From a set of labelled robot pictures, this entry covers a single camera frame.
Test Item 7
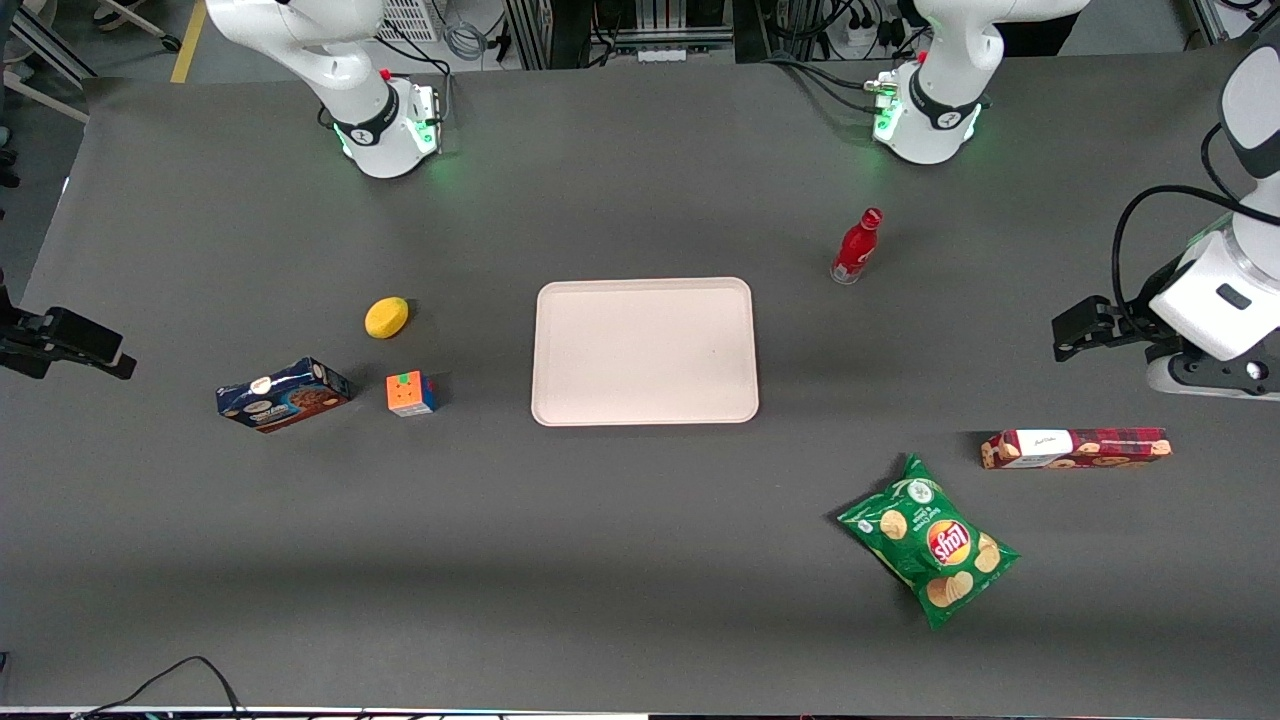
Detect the dark grey table cover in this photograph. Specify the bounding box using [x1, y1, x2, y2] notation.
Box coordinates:
[0, 38, 1280, 716]

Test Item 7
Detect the yellow lemon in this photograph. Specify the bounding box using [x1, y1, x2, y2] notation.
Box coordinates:
[364, 296, 410, 341]

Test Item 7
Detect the black base cable bundle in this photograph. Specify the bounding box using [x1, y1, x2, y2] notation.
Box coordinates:
[765, 55, 886, 113]
[375, 20, 456, 101]

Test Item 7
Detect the blue cookie box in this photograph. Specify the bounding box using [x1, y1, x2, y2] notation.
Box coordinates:
[215, 357, 353, 434]

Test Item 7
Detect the white base connector box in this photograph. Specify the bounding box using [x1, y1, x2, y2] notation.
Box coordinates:
[412, 84, 443, 156]

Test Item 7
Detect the red drink bottle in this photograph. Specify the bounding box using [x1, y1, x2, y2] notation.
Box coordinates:
[830, 207, 884, 286]

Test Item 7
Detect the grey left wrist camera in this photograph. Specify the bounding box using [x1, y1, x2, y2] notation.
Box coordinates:
[1146, 352, 1280, 401]

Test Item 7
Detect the grey metal frame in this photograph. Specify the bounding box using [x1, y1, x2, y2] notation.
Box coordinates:
[0, 0, 96, 126]

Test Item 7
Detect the aluminium frame post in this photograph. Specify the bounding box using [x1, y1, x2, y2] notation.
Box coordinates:
[1190, 0, 1231, 46]

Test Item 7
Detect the wheeled stand leg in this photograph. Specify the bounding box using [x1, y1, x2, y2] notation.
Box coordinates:
[95, 0, 183, 53]

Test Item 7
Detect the white perforated basket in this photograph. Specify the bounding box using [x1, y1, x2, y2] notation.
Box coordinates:
[378, 0, 441, 43]

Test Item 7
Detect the green chips bag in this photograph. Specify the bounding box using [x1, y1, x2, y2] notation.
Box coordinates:
[836, 452, 1021, 631]

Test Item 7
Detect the beige plastic tray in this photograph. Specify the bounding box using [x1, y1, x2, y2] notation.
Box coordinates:
[531, 277, 760, 427]

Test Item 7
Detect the grey coiled cable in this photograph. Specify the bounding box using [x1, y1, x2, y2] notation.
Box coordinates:
[443, 20, 491, 63]

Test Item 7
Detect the thin black loose cable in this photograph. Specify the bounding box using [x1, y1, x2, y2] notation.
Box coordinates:
[75, 656, 246, 720]

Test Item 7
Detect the colourful puzzle cube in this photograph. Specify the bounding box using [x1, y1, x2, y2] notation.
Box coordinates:
[385, 370, 439, 418]

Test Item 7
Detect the red cookie box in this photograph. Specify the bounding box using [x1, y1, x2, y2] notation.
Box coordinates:
[980, 427, 1173, 471]

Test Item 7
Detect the black equipment rack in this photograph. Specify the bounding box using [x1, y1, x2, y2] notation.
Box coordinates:
[505, 0, 736, 69]

